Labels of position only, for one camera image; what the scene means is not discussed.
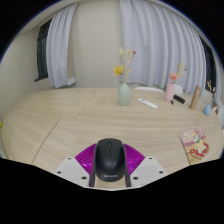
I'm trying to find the pale green vase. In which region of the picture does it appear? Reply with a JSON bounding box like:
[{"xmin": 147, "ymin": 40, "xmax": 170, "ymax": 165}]
[{"xmin": 118, "ymin": 82, "xmax": 131, "ymax": 107}]

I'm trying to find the black computer mouse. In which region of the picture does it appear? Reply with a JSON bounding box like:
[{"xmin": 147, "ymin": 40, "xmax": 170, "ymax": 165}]
[{"xmin": 94, "ymin": 137, "xmax": 128, "ymax": 183}]

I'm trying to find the white remote control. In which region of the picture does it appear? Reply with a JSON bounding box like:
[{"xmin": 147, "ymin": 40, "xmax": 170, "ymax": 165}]
[{"xmin": 138, "ymin": 97, "xmax": 159, "ymax": 110}]

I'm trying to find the wide white curtain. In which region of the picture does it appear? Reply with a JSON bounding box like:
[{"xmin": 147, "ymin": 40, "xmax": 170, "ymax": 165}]
[{"xmin": 119, "ymin": 0, "xmax": 207, "ymax": 98}]

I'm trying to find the black oblong case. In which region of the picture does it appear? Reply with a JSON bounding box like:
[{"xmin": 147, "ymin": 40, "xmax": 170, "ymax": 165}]
[{"xmin": 172, "ymin": 94, "xmax": 186, "ymax": 105}]

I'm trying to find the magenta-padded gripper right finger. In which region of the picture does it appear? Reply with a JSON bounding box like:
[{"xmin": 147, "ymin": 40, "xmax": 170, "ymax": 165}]
[{"xmin": 123, "ymin": 143, "xmax": 167, "ymax": 188}]

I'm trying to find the pink vase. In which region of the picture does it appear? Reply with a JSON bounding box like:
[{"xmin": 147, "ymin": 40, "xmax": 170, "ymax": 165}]
[{"xmin": 164, "ymin": 83, "xmax": 176, "ymax": 103}]

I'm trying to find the white chair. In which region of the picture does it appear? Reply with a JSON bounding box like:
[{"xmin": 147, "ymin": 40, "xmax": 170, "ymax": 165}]
[
  {"xmin": 174, "ymin": 83, "xmax": 184, "ymax": 96},
  {"xmin": 216, "ymin": 106, "xmax": 224, "ymax": 129},
  {"xmin": 133, "ymin": 86, "xmax": 165, "ymax": 93}
]

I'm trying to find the narrow white curtain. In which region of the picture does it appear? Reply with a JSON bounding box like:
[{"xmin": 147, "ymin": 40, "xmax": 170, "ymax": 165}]
[
  {"xmin": 45, "ymin": 2, "xmax": 79, "ymax": 89},
  {"xmin": 214, "ymin": 63, "xmax": 223, "ymax": 102}
]

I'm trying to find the blue teardrop vase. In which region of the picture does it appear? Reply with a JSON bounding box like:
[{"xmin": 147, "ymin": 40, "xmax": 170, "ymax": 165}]
[{"xmin": 203, "ymin": 102, "xmax": 212, "ymax": 117}]

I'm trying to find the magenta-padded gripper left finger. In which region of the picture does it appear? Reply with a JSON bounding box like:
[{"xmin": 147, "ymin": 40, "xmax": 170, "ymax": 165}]
[{"xmin": 54, "ymin": 143, "xmax": 98, "ymax": 188}]

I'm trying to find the gold drink bottle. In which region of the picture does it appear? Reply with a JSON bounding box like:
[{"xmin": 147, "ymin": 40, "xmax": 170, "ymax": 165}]
[{"xmin": 189, "ymin": 85, "xmax": 202, "ymax": 111}]

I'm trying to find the yellow dried flower bunch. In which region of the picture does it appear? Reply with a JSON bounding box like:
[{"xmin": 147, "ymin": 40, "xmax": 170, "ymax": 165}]
[{"xmin": 111, "ymin": 46, "xmax": 137, "ymax": 85}]

